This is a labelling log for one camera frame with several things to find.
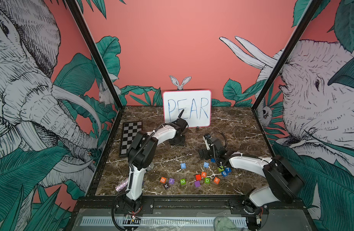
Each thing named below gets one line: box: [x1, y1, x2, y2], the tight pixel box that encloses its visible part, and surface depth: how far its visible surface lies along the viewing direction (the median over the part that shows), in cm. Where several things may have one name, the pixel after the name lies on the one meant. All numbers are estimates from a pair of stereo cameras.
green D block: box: [204, 177, 211, 184], surface depth 83 cm
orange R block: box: [213, 176, 221, 185], surface depth 83 cm
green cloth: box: [213, 216, 244, 231], surface depth 70 cm
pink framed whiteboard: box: [163, 89, 212, 129], surface depth 103 cm
